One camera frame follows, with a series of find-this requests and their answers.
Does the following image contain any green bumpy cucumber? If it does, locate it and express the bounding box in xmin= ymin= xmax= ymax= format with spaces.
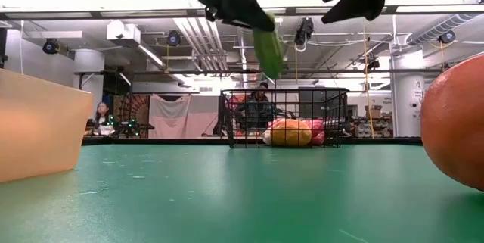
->
xmin=252 ymin=11 xmax=284 ymax=80

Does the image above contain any large orange fruit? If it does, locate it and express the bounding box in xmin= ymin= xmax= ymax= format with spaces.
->
xmin=420 ymin=52 xmax=484 ymax=192

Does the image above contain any person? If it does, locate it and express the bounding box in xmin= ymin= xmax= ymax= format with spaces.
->
xmin=92 ymin=101 xmax=116 ymax=137
xmin=234 ymin=81 xmax=275 ymax=134

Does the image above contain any black horizontal pipe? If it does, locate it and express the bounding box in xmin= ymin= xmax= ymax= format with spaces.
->
xmin=73 ymin=67 xmax=443 ymax=76

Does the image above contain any long ceiling light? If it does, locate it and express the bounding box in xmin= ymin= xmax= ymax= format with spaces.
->
xmin=135 ymin=44 xmax=169 ymax=70

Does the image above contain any white round column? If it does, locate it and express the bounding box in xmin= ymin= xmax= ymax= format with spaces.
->
xmin=73 ymin=48 xmax=106 ymax=110
xmin=389 ymin=48 xmax=427 ymax=138

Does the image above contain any cardboard box on shelf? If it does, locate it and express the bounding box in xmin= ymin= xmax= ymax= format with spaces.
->
xmin=365 ymin=104 xmax=383 ymax=120

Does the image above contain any white ceiling air unit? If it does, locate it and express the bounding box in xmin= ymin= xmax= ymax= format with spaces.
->
xmin=106 ymin=20 xmax=141 ymax=49

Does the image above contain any pale pink hanging cloth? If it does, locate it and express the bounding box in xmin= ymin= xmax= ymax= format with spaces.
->
xmin=148 ymin=93 xmax=220 ymax=140

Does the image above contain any orange pumpkin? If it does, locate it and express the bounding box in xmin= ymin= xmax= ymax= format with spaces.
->
xmin=270 ymin=118 xmax=313 ymax=148

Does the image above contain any brown patterned hanging cloth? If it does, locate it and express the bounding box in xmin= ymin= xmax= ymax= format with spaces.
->
xmin=113 ymin=94 xmax=151 ymax=126

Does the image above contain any translucent orange plastic tray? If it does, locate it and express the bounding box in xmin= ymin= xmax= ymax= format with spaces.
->
xmin=0 ymin=67 xmax=95 ymax=184

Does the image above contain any silver spiral duct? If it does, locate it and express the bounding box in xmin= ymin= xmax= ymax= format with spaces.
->
xmin=405 ymin=12 xmax=481 ymax=46

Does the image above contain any yellow hanging cord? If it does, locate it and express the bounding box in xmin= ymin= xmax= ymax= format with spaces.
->
xmin=361 ymin=23 xmax=375 ymax=139

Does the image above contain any black wire basket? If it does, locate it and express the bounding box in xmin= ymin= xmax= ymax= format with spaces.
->
xmin=219 ymin=87 xmax=351 ymax=149

